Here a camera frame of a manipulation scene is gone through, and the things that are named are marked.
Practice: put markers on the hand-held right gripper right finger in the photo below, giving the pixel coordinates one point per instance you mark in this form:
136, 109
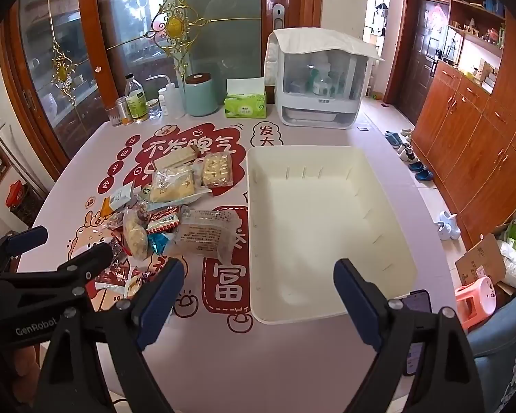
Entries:
356, 305

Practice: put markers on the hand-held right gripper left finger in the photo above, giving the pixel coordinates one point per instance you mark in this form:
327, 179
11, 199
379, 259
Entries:
163, 303

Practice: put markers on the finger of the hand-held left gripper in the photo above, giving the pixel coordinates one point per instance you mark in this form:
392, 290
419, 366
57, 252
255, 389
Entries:
26, 238
86, 262

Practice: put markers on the yellow toast bread packet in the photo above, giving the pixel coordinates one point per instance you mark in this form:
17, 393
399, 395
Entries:
172, 187

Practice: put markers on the brown wafer packet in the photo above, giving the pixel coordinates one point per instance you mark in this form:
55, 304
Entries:
176, 158

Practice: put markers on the clear packet of pale snacks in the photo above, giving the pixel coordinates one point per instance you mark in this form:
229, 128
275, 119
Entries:
135, 237

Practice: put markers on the dark red snack packet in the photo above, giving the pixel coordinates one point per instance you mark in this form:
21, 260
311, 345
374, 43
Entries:
114, 276

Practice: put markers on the orange snack packet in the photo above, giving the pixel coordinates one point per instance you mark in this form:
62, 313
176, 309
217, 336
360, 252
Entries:
106, 206

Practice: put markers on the blue foil candy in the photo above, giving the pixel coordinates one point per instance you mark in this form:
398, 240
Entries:
159, 243

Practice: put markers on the smartphone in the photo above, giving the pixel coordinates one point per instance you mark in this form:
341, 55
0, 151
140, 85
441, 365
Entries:
418, 301

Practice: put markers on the large translucent snack packet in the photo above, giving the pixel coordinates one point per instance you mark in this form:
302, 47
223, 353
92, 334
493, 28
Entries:
202, 232

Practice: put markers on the red white snack packet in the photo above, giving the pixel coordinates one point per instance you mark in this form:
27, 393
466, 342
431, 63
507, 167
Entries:
163, 220

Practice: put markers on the printed tablecloth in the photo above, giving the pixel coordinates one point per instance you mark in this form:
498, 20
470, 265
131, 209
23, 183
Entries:
249, 365

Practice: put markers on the white slippers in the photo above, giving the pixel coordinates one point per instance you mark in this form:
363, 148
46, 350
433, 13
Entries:
447, 226

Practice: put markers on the pink plastic stool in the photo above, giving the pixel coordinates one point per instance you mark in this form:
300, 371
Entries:
477, 301

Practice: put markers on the cardboard box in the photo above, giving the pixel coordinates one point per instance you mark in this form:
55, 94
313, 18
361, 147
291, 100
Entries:
481, 260

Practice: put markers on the clear cracker packet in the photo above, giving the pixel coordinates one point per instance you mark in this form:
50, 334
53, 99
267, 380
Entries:
217, 171

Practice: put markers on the blue slippers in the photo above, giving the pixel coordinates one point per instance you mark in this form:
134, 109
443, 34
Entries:
421, 172

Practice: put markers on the blue armchair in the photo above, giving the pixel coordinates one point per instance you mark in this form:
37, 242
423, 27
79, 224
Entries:
503, 352

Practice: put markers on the metal can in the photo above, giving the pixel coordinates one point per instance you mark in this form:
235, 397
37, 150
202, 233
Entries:
122, 112

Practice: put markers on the white plastic bag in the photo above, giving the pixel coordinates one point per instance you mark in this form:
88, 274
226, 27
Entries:
512, 264

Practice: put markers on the white sneakers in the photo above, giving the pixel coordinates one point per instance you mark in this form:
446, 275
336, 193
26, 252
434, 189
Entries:
406, 151

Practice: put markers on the small glass jar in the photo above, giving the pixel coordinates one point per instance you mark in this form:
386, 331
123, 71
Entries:
153, 109

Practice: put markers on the clear bottle with green label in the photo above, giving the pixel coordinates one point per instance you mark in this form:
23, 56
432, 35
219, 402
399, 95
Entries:
136, 103

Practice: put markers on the light blue shoes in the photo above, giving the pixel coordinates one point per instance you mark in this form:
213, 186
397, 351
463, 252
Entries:
392, 138

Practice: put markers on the white plastic jug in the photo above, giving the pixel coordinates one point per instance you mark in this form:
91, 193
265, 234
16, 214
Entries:
172, 101

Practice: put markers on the teal canister with brown lid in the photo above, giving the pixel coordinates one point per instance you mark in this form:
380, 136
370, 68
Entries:
201, 97

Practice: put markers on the green tissue box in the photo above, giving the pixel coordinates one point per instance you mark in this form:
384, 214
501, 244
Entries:
245, 105

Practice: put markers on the white storage cabinet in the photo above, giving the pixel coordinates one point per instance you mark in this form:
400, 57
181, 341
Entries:
318, 94

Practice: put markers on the dark entrance door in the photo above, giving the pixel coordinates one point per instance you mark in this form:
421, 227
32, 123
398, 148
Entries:
421, 60

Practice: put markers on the glass door with gold ornament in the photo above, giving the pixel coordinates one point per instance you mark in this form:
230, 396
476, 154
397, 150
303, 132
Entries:
223, 43

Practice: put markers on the white quilted cloth cover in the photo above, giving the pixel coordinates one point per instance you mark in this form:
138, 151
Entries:
322, 43

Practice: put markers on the wooden wall cabinet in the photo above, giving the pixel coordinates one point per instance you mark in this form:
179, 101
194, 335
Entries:
468, 137

